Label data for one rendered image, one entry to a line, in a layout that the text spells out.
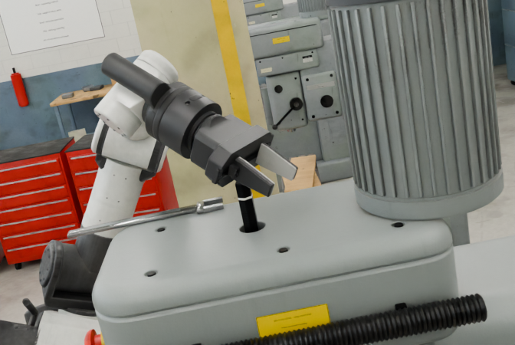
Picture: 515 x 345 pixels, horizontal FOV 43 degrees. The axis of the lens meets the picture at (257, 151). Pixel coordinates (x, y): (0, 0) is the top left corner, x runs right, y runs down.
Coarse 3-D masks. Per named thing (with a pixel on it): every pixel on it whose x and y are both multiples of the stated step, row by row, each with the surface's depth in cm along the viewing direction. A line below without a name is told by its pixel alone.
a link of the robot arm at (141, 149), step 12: (108, 132) 116; (144, 132) 110; (108, 144) 116; (120, 144) 116; (132, 144) 116; (144, 144) 116; (156, 144) 117; (108, 156) 118; (120, 156) 117; (132, 156) 117; (144, 156) 117; (156, 156) 117; (144, 168) 119
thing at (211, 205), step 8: (208, 200) 104; (216, 200) 103; (184, 208) 102; (192, 208) 102; (200, 208) 101; (208, 208) 100; (216, 208) 101; (136, 216) 103; (144, 216) 102; (152, 216) 101; (160, 216) 101; (168, 216) 101; (104, 224) 102; (112, 224) 101; (120, 224) 101; (128, 224) 101; (136, 224) 101; (72, 232) 101; (80, 232) 101; (88, 232) 101; (96, 232) 101
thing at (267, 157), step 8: (264, 144) 90; (264, 152) 90; (272, 152) 89; (256, 160) 91; (264, 160) 90; (272, 160) 89; (280, 160) 88; (288, 160) 88; (272, 168) 90; (280, 168) 89; (288, 168) 88; (296, 168) 88; (288, 176) 89
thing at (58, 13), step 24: (0, 0) 943; (24, 0) 945; (48, 0) 947; (72, 0) 948; (96, 0) 950; (24, 24) 954; (48, 24) 956; (72, 24) 957; (96, 24) 959; (24, 48) 963
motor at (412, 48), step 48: (336, 0) 80; (384, 0) 76; (432, 0) 76; (480, 0) 79; (336, 48) 84; (384, 48) 78; (432, 48) 77; (480, 48) 79; (384, 96) 80; (432, 96) 79; (480, 96) 81; (384, 144) 83; (432, 144) 80; (480, 144) 81; (384, 192) 85; (432, 192) 82; (480, 192) 83
